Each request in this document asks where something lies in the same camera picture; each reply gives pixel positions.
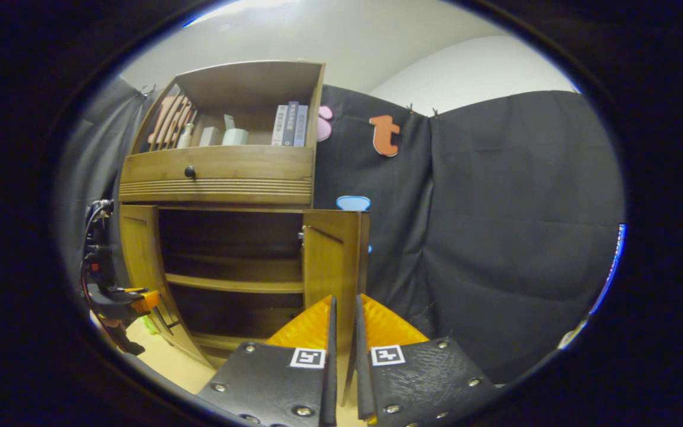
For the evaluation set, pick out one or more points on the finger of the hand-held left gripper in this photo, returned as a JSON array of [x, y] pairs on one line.
[[147, 301], [128, 289]]

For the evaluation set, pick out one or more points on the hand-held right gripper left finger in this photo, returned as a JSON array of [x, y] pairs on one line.
[[282, 379]]

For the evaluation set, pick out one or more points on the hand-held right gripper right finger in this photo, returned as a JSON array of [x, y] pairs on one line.
[[418, 379]]

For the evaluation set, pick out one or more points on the wooden cabinet door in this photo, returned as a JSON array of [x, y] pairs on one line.
[[140, 255], [329, 261]]

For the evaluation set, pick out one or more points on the wooden double-door shoe cabinet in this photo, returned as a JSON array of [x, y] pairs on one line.
[[229, 178]]

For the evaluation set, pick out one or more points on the metal door hinge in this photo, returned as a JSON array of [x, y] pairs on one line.
[[301, 235]]

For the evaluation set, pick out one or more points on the wooden inner shelf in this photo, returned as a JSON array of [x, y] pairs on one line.
[[235, 283]]

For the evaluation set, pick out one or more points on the black drawer knob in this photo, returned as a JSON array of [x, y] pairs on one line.
[[190, 172]]

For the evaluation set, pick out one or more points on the wooden drawer front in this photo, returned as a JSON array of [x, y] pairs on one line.
[[229, 172]]

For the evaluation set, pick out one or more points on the white pump bottle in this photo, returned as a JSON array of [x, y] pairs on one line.
[[185, 137]]

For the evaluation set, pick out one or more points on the small white box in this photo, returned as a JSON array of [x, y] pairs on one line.
[[209, 137]]

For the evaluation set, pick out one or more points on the pale round cup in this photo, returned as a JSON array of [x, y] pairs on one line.
[[235, 137]]

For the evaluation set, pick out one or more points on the black backdrop cloth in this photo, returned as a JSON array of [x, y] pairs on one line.
[[525, 225]]

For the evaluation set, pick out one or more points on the white flat stick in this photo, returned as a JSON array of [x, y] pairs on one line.
[[229, 121]]

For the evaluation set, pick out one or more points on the light blue book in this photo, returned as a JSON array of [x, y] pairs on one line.
[[301, 126]]

